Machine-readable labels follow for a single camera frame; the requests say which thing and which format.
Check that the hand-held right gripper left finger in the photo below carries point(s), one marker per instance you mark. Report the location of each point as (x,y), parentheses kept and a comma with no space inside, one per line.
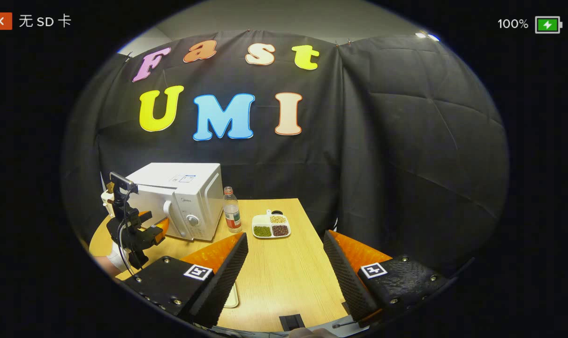
(223,281)

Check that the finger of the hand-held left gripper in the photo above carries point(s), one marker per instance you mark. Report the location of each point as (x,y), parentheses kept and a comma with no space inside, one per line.
(161,226)
(146,214)

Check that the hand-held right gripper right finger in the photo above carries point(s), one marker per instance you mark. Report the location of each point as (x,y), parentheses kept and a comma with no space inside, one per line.
(347,281)

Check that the white microwave oven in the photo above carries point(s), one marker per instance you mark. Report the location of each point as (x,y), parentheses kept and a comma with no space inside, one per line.
(185,188)

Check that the pale green tray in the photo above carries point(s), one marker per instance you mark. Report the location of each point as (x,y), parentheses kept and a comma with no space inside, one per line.
(232,295)

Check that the white toaster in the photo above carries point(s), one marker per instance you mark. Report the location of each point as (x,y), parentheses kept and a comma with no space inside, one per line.
(107,199)

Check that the clear plastic bottle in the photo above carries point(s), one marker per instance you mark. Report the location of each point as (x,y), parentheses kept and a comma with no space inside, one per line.
(232,216)

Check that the small black block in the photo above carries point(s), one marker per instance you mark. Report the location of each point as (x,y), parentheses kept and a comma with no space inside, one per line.
(291,322)

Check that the white divided bean dish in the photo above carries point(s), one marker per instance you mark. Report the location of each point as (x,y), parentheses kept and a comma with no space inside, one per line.
(270,226)

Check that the black backdrop cloth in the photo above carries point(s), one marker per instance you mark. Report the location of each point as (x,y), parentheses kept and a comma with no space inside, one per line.
(405,164)

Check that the ceiling light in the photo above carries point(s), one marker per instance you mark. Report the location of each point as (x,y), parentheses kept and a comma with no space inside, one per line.
(427,36)

